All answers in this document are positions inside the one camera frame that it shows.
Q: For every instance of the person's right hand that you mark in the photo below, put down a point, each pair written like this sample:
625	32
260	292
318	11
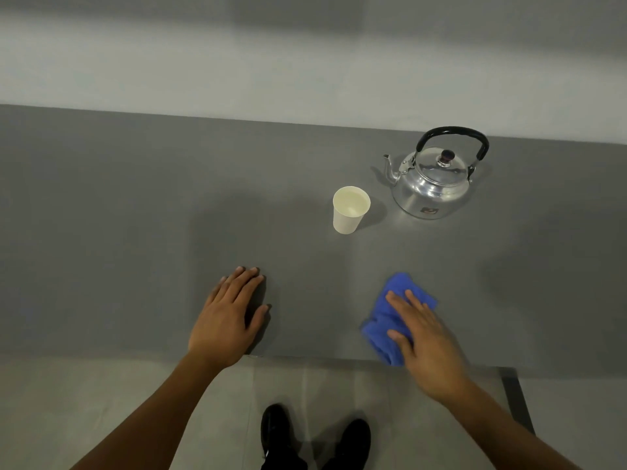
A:
433	357

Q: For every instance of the person's left hand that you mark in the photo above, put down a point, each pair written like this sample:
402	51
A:
220	327

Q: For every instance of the person's left middle finger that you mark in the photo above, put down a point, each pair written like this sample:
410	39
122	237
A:
243	284

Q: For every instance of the person's right thumb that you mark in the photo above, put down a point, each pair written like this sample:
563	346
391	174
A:
399	337

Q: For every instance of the person's right middle finger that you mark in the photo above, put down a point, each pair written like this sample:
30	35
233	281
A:
417	303

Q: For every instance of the person's left little finger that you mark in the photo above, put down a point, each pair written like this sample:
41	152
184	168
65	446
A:
219	288

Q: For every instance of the person's left thumb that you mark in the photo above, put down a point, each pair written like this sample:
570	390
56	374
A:
258	319

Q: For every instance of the blue cleaning cloth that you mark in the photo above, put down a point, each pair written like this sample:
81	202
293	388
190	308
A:
379	320

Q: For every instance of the person's left forearm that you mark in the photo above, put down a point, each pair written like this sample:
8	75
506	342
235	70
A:
156	416

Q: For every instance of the person's right forearm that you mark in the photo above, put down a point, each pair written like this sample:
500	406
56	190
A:
504	430

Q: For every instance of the white paper cup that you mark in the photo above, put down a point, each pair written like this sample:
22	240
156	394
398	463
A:
348	215

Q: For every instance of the person's black right shoe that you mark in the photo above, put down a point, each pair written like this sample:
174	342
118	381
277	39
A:
355	443

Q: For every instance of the person's black shoe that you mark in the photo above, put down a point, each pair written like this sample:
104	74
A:
277	433
355	443

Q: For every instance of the person's black left shoe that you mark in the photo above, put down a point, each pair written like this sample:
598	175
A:
277	433

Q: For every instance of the silver metal kettle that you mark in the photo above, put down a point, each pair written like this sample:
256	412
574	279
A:
431	185

